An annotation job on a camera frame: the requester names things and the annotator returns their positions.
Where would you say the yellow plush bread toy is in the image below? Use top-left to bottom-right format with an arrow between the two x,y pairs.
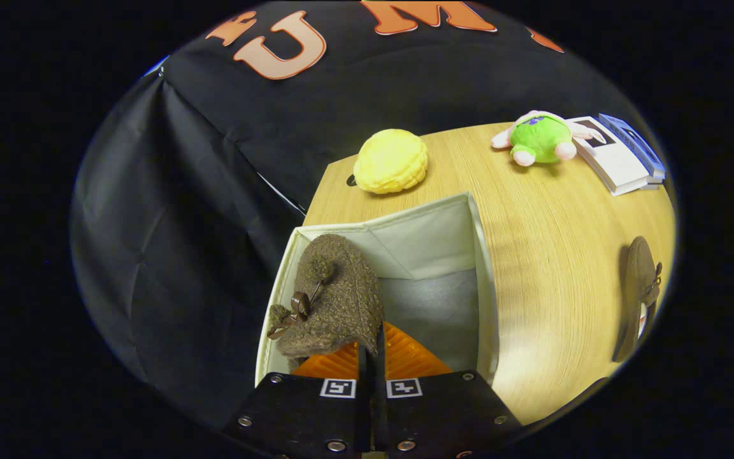
352,129 -> 429,195

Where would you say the white book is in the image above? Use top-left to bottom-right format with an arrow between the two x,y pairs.
565,116 -> 651,196

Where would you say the green and pink plush toy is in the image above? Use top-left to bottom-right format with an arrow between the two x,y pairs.
491,110 -> 607,168

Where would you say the grey fabric storage box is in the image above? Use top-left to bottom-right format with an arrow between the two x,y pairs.
254,191 -> 501,390

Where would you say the brown fuzzy shoe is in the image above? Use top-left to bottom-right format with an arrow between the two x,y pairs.
612,236 -> 663,364
267,234 -> 385,374

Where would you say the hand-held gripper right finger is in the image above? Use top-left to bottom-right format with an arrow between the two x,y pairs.
375,321 -> 525,459

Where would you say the black backdrop cloth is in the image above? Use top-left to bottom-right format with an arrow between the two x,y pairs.
71,0 -> 661,428

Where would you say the blue book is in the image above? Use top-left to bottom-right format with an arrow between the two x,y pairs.
598,113 -> 667,186

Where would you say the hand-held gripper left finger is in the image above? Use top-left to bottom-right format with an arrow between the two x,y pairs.
220,342 -> 371,459

